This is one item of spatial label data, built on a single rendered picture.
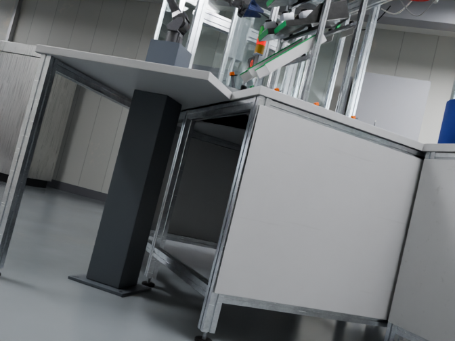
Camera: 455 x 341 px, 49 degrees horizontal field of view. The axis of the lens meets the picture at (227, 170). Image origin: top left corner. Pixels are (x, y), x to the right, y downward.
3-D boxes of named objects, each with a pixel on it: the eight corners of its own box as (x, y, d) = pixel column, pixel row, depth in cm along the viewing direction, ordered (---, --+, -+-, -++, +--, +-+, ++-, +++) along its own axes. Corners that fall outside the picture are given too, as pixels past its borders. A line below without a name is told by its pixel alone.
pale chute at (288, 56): (269, 73, 193) (264, 63, 193) (259, 79, 206) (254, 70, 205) (327, 40, 199) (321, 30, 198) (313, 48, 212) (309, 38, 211)
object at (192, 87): (34, 51, 182) (36, 43, 182) (145, 110, 267) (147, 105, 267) (208, 80, 160) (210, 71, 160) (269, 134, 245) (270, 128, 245)
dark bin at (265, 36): (267, 34, 209) (265, 16, 208) (258, 42, 221) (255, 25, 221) (328, 26, 215) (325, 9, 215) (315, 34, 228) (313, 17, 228)
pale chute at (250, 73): (252, 78, 207) (247, 68, 206) (244, 83, 220) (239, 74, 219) (307, 47, 213) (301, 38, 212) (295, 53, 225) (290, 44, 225)
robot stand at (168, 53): (139, 83, 211) (150, 38, 212) (153, 92, 224) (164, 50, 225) (168, 88, 206) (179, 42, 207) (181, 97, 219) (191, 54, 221)
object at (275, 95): (258, 93, 162) (261, 84, 162) (145, 117, 299) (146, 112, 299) (535, 190, 218) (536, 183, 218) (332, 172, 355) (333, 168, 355)
